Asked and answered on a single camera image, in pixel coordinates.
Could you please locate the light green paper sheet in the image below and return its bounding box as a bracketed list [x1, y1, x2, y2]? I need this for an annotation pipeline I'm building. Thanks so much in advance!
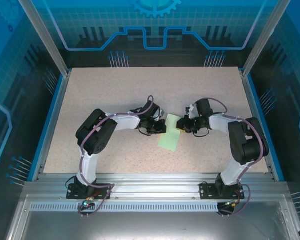
[157, 113, 182, 152]

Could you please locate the blue table edge trim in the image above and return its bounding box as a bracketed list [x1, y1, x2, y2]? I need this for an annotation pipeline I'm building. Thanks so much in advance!
[247, 74, 286, 183]
[26, 74, 65, 182]

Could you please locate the grey metal tray panel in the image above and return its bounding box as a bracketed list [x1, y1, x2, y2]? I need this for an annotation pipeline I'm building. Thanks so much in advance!
[4, 194, 300, 240]

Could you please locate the thin black wire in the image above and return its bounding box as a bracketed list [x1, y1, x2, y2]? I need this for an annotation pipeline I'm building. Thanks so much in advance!
[137, 126, 157, 138]
[192, 128, 210, 138]

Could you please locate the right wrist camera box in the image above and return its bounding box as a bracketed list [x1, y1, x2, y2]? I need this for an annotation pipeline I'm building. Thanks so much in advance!
[185, 103, 199, 120]

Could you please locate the aluminium side rail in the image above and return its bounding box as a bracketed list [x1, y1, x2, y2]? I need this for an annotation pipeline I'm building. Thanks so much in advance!
[37, 71, 72, 181]
[239, 69, 276, 181]

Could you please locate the long aluminium mounting rail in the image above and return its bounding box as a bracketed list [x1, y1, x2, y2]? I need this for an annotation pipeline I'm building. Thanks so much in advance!
[23, 172, 288, 201]

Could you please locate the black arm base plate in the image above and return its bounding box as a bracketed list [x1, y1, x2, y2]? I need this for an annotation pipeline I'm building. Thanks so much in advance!
[199, 181, 246, 200]
[66, 183, 112, 200]

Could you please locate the slotted metal cable duct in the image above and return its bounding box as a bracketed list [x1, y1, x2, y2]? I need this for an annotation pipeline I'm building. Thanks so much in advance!
[29, 202, 222, 211]

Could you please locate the cable connector with green light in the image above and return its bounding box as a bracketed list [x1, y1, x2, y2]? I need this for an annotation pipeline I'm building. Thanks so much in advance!
[223, 199, 241, 208]
[80, 198, 95, 210]

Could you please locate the aluminium frame post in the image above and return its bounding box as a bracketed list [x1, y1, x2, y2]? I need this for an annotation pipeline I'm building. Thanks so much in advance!
[241, 0, 292, 78]
[18, 0, 72, 77]

